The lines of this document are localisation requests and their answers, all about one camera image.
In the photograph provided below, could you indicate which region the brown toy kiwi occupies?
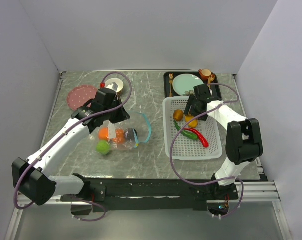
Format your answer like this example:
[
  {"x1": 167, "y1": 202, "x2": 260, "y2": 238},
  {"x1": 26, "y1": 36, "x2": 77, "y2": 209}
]
[{"x1": 172, "y1": 109, "x2": 184, "y2": 122}]

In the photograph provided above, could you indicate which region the green toy cucumber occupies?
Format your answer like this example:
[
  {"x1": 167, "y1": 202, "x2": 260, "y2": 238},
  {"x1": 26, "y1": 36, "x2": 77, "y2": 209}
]
[{"x1": 173, "y1": 120, "x2": 198, "y2": 141}]

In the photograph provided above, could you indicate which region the red toy chili pepper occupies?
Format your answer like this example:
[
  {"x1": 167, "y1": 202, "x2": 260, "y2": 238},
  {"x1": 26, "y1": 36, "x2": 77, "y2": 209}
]
[{"x1": 185, "y1": 128, "x2": 209, "y2": 148}]

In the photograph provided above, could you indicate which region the orange toy tangerine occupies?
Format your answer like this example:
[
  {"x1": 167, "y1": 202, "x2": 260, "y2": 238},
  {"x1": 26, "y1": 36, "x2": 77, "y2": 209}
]
[
  {"x1": 97, "y1": 127, "x2": 109, "y2": 141},
  {"x1": 112, "y1": 128, "x2": 125, "y2": 145}
]

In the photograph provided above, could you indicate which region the clear zip top bag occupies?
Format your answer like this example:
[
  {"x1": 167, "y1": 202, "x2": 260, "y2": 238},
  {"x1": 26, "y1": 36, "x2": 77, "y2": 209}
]
[{"x1": 95, "y1": 111, "x2": 152, "y2": 156}]

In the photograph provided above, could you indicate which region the dark purple toy mangosteen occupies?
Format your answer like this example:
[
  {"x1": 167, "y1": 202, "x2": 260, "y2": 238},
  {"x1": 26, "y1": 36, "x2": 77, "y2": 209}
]
[{"x1": 124, "y1": 128, "x2": 137, "y2": 141}]

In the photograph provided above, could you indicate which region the green toy apple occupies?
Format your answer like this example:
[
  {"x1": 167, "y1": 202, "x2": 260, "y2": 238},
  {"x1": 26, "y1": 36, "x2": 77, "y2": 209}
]
[{"x1": 95, "y1": 140, "x2": 110, "y2": 155}]

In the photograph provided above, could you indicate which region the yellow toy lemon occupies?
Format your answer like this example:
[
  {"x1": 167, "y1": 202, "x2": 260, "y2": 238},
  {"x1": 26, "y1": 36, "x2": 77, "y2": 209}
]
[{"x1": 185, "y1": 115, "x2": 198, "y2": 128}]

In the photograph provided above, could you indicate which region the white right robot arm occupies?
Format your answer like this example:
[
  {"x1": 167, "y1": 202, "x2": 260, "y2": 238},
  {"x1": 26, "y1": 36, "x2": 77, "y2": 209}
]
[{"x1": 184, "y1": 84, "x2": 263, "y2": 199}]

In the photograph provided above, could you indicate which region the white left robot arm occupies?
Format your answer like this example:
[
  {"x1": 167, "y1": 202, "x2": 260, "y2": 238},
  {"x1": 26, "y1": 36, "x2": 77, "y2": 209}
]
[{"x1": 12, "y1": 87, "x2": 130, "y2": 206}]

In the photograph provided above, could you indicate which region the floral paper bowl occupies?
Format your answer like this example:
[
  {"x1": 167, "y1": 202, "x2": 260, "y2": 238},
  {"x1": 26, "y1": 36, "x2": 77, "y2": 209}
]
[{"x1": 104, "y1": 78, "x2": 124, "y2": 95}]

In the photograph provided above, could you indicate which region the mint green plate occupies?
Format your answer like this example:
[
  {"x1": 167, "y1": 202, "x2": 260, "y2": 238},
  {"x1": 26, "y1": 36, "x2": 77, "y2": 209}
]
[{"x1": 172, "y1": 73, "x2": 203, "y2": 96}]

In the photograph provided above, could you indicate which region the pink dotted plate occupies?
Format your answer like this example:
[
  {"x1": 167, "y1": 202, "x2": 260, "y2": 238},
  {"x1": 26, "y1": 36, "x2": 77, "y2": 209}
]
[{"x1": 66, "y1": 85, "x2": 97, "y2": 111}]

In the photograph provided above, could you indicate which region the wooden spoon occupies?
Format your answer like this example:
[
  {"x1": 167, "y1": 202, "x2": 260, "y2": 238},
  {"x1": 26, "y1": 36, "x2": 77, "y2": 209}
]
[{"x1": 207, "y1": 74, "x2": 215, "y2": 88}]

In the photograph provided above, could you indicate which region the brown ceramic cup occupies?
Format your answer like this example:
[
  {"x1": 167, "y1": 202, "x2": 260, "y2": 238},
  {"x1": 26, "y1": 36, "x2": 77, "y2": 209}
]
[{"x1": 198, "y1": 69, "x2": 214, "y2": 81}]

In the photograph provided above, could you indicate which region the white plastic mesh basket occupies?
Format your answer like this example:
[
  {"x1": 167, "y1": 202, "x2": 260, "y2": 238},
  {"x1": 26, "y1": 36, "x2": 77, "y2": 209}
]
[{"x1": 162, "y1": 96, "x2": 222, "y2": 161}]

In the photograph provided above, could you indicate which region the black serving tray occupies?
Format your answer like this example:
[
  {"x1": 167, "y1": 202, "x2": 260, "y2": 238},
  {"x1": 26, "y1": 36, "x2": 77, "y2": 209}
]
[{"x1": 163, "y1": 71, "x2": 222, "y2": 104}]

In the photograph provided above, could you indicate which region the gold fork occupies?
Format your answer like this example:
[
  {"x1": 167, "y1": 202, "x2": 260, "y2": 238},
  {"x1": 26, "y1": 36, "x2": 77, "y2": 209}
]
[{"x1": 168, "y1": 73, "x2": 174, "y2": 98}]

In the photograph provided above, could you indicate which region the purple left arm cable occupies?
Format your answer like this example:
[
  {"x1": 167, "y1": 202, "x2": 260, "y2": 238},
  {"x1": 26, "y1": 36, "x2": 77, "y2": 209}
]
[{"x1": 12, "y1": 71, "x2": 132, "y2": 223}]

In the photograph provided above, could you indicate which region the aluminium front rail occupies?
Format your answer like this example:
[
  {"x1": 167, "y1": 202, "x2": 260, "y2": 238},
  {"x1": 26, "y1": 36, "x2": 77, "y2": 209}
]
[{"x1": 235, "y1": 181, "x2": 280, "y2": 203}]

